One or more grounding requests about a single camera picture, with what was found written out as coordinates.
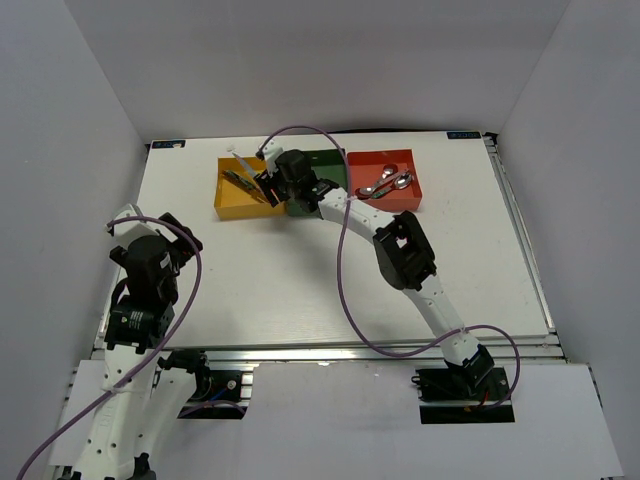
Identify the pink handled spoon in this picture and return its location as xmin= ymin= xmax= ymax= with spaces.
xmin=354 ymin=179 xmax=394 ymax=199

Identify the teal handled knife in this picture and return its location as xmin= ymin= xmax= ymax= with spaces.
xmin=222 ymin=170 xmax=257 ymax=192

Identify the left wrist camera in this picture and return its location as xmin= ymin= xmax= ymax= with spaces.
xmin=104 ymin=203 xmax=159 ymax=250

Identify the left blue corner label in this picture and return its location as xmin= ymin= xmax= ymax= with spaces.
xmin=150 ymin=139 xmax=186 ymax=149

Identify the black handled spoon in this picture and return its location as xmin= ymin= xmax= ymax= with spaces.
xmin=379 ymin=164 xmax=398 ymax=181

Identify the red paper box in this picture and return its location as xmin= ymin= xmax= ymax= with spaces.
xmin=347 ymin=149 xmax=423 ymax=212

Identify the yellow paper box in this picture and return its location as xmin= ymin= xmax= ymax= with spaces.
xmin=213 ymin=157 xmax=286 ymax=221

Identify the right blue corner label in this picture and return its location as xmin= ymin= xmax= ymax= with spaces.
xmin=446 ymin=131 xmax=482 ymax=140

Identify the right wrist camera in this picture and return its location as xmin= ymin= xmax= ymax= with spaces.
xmin=256 ymin=139 xmax=284 ymax=173

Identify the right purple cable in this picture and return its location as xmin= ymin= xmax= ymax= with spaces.
xmin=255 ymin=124 xmax=522 ymax=411

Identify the blue corner label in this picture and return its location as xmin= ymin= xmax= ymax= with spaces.
xmin=150 ymin=139 xmax=186 ymax=149
xmin=446 ymin=131 xmax=482 ymax=140

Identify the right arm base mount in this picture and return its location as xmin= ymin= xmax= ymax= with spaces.
xmin=411 ymin=367 xmax=515 ymax=425

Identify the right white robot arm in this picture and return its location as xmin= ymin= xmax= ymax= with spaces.
xmin=256 ymin=147 xmax=494 ymax=399

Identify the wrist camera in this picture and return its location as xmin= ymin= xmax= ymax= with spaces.
xmin=256 ymin=139 xmax=284 ymax=173
xmin=104 ymin=203 xmax=159 ymax=250

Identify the green paper box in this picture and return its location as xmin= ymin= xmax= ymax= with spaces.
xmin=303 ymin=149 xmax=347 ymax=189

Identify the pink handled knife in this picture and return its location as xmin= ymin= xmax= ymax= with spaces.
xmin=232 ymin=152 xmax=269 ymax=203

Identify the teal handled spoon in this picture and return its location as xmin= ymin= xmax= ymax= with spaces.
xmin=371 ymin=172 xmax=413 ymax=199

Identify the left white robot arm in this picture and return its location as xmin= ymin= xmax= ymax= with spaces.
xmin=65 ymin=204 xmax=212 ymax=479

